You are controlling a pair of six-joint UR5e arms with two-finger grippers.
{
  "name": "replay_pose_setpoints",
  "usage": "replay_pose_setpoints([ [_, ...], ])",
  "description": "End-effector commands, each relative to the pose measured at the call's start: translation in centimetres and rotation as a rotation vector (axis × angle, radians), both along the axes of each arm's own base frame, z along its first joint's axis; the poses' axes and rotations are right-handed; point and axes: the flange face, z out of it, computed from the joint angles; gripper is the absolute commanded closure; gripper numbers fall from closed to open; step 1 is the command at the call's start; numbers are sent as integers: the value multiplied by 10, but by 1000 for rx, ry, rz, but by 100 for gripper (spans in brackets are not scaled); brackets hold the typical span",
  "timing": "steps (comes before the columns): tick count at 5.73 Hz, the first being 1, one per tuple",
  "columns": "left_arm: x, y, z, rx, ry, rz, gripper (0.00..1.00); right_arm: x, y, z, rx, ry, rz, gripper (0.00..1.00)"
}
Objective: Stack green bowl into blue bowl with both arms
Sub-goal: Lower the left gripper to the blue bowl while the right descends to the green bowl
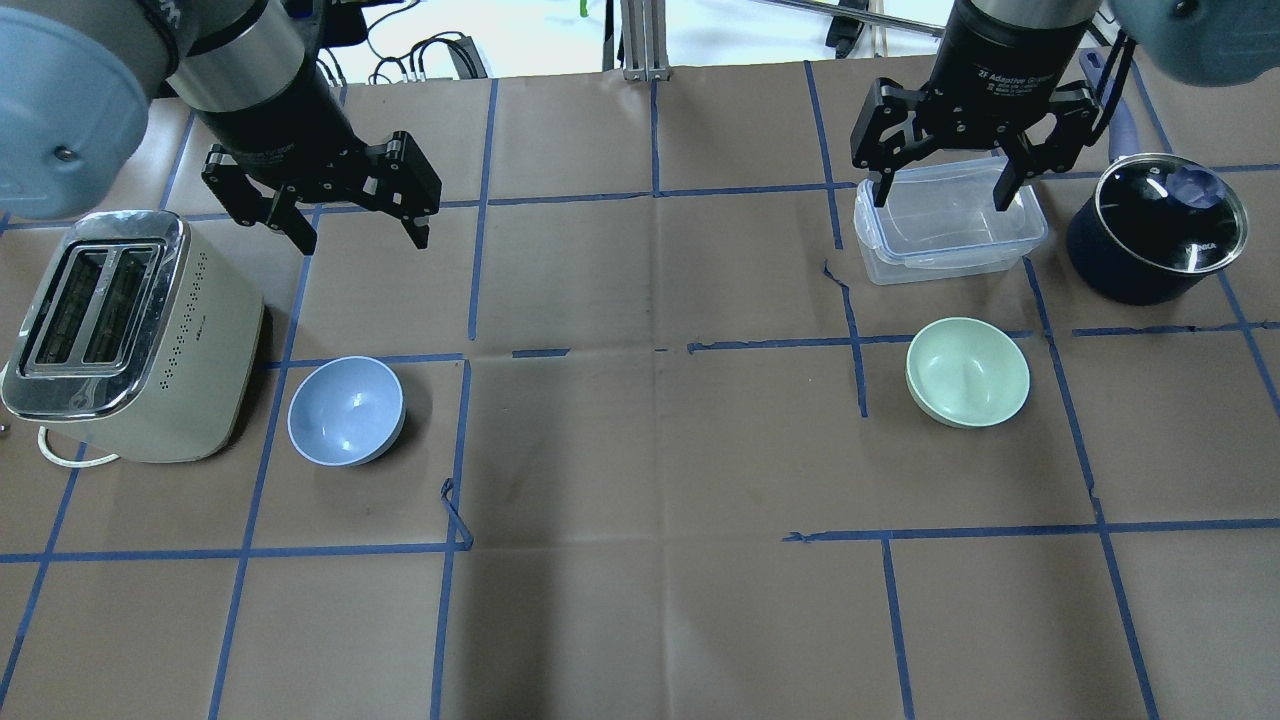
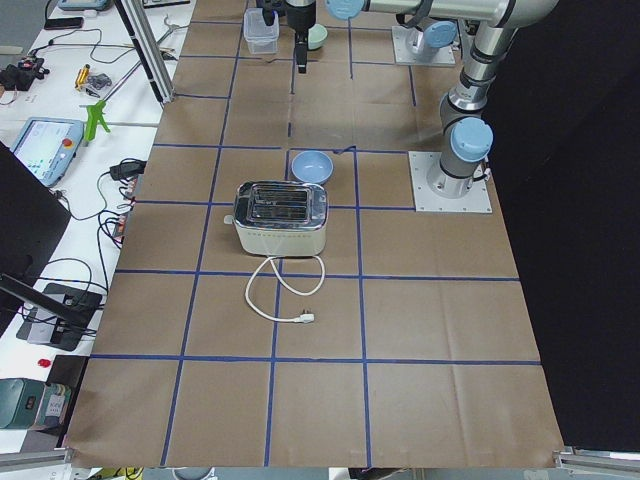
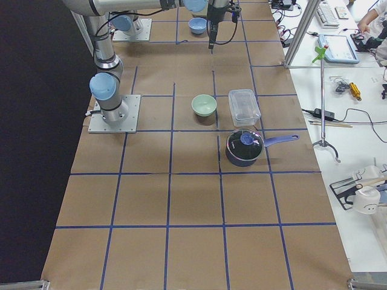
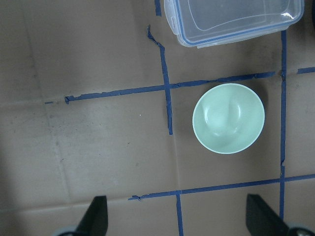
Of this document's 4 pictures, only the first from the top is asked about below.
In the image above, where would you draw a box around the dark blue pot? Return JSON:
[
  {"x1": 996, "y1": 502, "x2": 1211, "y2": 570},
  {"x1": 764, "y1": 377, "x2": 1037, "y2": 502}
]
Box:
[{"x1": 1065, "y1": 165, "x2": 1231, "y2": 306}]

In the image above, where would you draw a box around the aluminium frame post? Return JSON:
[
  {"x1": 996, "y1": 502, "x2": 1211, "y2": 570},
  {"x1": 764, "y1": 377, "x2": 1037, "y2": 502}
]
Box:
[{"x1": 617, "y1": 0, "x2": 671, "y2": 82}]

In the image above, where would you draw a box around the black cables bundle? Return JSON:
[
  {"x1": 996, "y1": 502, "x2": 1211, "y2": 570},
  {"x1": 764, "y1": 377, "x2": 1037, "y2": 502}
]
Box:
[{"x1": 320, "y1": 0, "x2": 492, "y2": 86}]

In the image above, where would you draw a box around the green bowl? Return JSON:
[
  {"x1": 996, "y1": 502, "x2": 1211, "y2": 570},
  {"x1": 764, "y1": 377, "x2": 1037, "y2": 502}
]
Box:
[{"x1": 904, "y1": 316, "x2": 1030, "y2": 429}]

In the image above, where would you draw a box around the blue bowl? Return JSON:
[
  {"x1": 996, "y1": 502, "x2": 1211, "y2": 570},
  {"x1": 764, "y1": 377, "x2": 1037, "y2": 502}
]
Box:
[{"x1": 287, "y1": 356, "x2": 407, "y2": 468}]

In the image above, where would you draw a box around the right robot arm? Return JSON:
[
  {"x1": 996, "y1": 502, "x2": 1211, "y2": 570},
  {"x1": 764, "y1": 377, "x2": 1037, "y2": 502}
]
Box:
[{"x1": 850, "y1": 1, "x2": 1279, "y2": 211}]

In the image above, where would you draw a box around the glass pot lid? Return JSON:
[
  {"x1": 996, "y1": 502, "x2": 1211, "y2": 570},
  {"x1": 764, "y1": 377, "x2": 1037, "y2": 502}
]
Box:
[{"x1": 1092, "y1": 152, "x2": 1249, "y2": 275}]

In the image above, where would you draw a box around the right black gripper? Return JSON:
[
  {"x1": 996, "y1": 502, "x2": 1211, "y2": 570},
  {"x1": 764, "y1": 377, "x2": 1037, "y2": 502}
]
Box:
[{"x1": 850, "y1": 1, "x2": 1101, "y2": 211}]

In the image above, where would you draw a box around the clear plastic container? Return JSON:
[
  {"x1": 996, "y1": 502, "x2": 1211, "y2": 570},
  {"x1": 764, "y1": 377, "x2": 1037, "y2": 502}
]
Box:
[{"x1": 852, "y1": 156, "x2": 1050, "y2": 286}]

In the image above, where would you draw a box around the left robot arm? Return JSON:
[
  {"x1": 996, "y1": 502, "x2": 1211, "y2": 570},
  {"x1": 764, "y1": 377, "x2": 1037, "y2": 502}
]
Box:
[{"x1": 1, "y1": 1, "x2": 442, "y2": 255}]

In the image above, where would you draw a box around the white toaster cord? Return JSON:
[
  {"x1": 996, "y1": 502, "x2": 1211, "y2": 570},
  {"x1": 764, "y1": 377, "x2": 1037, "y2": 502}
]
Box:
[{"x1": 37, "y1": 424, "x2": 120, "y2": 470}]

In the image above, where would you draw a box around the cream chrome toaster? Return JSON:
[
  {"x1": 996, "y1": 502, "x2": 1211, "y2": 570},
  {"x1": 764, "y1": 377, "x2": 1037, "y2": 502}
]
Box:
[{"x1": 3, "y1": 210, "x2": 265, "y2": 462}]

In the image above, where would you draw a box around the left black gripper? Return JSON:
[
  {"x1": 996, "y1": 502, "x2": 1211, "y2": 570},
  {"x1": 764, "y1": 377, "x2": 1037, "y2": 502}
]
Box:
[{"x1": 168, "y1": 1, "x2": 443, "y2": 256}]

